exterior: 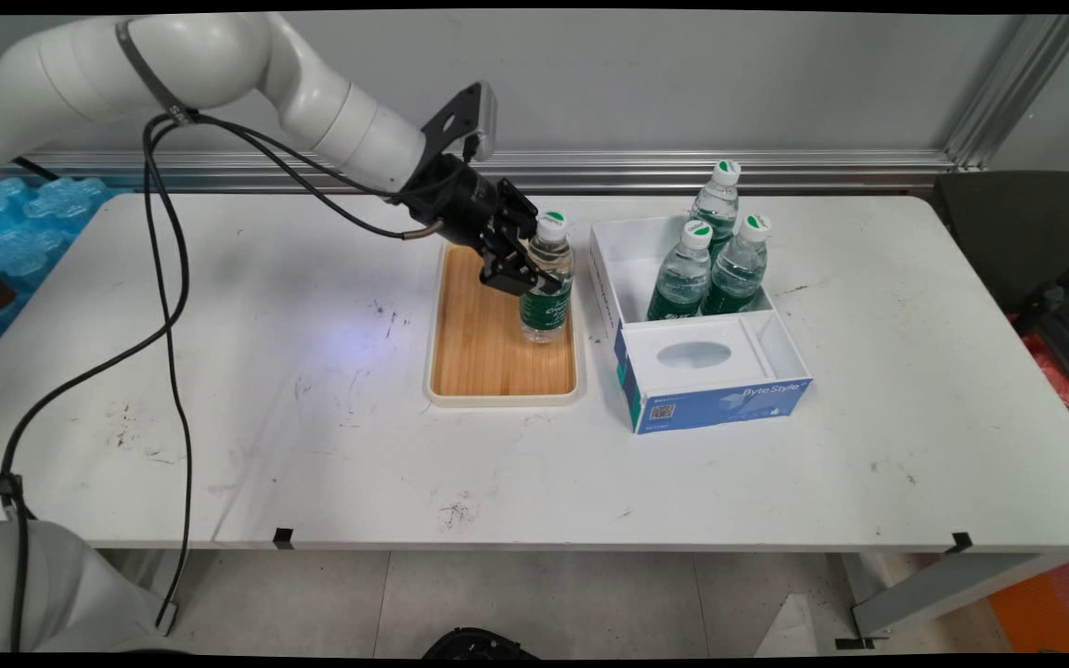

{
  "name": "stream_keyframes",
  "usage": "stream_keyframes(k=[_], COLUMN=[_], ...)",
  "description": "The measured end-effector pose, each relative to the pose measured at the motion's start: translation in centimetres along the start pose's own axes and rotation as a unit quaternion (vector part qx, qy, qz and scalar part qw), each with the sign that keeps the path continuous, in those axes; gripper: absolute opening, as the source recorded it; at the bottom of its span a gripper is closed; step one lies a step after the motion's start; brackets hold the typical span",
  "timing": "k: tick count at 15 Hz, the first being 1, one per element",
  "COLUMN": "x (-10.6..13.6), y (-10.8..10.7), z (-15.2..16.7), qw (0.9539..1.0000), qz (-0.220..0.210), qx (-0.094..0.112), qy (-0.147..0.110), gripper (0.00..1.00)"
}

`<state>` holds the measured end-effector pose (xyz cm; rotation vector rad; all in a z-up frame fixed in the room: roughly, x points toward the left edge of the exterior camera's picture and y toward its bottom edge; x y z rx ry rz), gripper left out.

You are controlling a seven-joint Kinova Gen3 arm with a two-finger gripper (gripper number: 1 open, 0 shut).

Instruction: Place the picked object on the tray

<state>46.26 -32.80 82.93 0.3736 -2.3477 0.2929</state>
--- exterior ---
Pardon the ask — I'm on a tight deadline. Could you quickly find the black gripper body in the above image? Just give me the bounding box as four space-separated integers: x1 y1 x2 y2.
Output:
393 152 509 253

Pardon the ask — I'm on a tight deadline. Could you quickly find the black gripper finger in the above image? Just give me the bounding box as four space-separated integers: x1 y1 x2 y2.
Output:
496 180 541 239
481 226 542 299

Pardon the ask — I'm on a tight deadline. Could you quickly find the clear water bottle green label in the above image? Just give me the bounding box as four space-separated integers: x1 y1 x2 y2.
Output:
702 213 773 316
690 160 742 250
647 220 715 323
517 211 576 345

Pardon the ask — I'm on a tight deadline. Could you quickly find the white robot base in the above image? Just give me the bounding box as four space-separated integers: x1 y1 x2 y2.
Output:
0 518 178 655

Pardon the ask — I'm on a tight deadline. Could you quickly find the bamboo tray with cream rim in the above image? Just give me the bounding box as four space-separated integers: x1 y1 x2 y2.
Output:
423 237 582 409

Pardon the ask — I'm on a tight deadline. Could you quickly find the white compartment storage box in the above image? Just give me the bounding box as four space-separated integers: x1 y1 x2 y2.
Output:
587 215 814 383

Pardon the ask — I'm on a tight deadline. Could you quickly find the blue and white tissue box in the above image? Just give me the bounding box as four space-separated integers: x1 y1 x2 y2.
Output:
614 314 814 436

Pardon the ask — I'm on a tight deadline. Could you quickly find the black round floor object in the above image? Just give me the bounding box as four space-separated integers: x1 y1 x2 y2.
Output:
421 628 537 662

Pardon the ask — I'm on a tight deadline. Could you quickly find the grey table leg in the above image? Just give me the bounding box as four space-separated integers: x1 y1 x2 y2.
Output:
836 552 1069 650

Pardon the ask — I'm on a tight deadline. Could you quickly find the red bag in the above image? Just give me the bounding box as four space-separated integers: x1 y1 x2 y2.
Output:
1012 315 1069 432

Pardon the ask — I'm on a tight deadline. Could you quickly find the orange box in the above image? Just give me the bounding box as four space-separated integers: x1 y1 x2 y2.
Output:
987 555 1069 655

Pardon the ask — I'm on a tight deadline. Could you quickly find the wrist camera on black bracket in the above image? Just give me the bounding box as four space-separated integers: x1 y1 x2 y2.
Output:
420 81 499 164

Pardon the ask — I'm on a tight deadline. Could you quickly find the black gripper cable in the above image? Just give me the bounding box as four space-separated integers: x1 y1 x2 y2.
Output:
149 111 447 242

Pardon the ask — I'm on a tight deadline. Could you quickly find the horizontal aluminium frame rail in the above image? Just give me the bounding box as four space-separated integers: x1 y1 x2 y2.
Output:
10 148 962 194

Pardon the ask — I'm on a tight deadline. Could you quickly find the black cable strap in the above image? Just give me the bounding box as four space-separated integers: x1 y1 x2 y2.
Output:
114 17 200 128

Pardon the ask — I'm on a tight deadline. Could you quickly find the thin black cable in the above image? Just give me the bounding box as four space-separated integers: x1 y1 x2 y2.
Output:
140 116 196 632

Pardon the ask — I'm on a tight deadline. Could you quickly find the thick black cable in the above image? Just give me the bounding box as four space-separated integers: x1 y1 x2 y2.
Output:
0 116 192 652

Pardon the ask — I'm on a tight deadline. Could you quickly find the slanted aluminium frame post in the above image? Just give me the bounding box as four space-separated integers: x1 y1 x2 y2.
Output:
943 14 1069 171

